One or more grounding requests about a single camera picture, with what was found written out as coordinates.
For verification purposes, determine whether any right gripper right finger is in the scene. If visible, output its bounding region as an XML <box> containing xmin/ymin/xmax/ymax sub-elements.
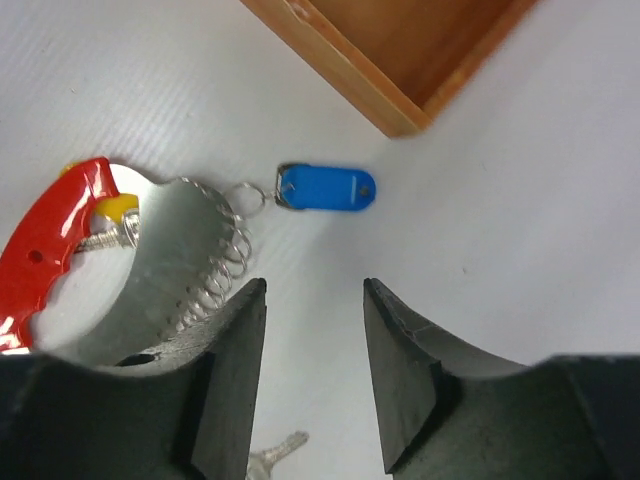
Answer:
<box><xmin>363</xmin><ymin>279</ymin><xmax>639</xmax><ymax>479</ymax></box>

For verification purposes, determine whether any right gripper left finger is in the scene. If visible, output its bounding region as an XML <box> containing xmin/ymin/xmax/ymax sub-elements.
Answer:
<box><xmin>1</xmin><ymin>279</ymin><xmax>267</xmax><ymax>479</ymax></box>

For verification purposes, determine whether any key with yellow tag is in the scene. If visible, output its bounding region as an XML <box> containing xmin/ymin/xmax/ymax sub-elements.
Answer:
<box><xmin>49</xmin><ymin>157</ymin><xmax>138</xmax><ymax>232</ymax></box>

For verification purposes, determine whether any key with blue tag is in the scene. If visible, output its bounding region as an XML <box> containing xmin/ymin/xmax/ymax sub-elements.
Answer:
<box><xmin>274</xmin><ymin>163</ymin><xmax>377</xmax><ymax>212</ymax></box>

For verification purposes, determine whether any key with green tag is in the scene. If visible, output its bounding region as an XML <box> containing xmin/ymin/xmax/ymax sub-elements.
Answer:
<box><xmin>245</xmin><ymin>431</ymin><xmax>310</xmax><ymax>480</ymax></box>

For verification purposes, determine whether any wooden compartment tray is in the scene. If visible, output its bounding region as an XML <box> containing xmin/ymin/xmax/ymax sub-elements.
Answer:
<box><xmin>243</xmin><ymin>0</ymin><xmax>537</xmax><ymax>138</ymax></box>

